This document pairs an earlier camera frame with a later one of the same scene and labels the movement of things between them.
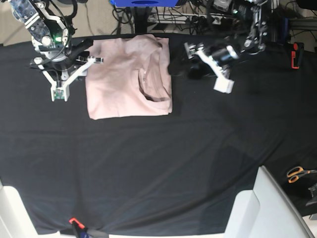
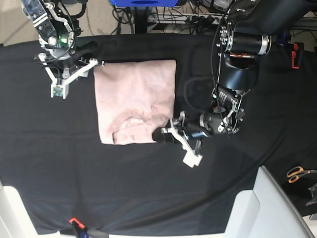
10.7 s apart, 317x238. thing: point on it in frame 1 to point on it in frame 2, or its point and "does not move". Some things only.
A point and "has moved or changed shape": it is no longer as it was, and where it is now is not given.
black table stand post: (140, 18) does not move
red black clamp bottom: (78, 224) does not move
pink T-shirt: (134, 79) has moved or changed shape
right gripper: (216, 58) to (191, 133)
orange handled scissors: (294, 173) does not move
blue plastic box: (141, 3) does not move
